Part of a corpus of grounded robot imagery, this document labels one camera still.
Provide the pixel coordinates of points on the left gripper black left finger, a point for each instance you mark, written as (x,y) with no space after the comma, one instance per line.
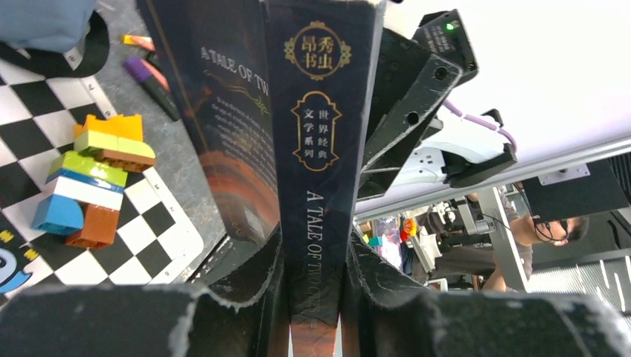
(240,314)

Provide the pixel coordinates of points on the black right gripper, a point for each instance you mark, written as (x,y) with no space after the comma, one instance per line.
(409,86)

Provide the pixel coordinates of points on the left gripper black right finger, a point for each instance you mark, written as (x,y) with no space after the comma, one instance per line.
(386,313)

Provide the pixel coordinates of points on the dark Tale of Two Cities book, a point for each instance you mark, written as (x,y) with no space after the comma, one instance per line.
(306,70)

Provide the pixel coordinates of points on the blue grey backpack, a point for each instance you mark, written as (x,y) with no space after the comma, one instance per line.
(54,38)

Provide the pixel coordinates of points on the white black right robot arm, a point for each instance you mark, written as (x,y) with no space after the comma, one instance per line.
(452,125)

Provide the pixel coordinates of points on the person with headset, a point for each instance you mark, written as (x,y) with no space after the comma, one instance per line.
(485,261)

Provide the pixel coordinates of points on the multicolour toy brick stack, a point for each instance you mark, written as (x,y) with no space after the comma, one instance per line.
(84,187)

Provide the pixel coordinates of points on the blue owl toy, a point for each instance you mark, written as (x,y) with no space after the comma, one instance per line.
(19,263)

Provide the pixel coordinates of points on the purple highlighter marker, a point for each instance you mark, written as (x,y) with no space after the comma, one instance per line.
(149,83)

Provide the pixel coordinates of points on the orange yellow marker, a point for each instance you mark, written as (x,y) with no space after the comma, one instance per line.
(144,42)

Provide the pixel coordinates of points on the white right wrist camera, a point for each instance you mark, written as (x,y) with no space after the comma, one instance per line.
(459,165)

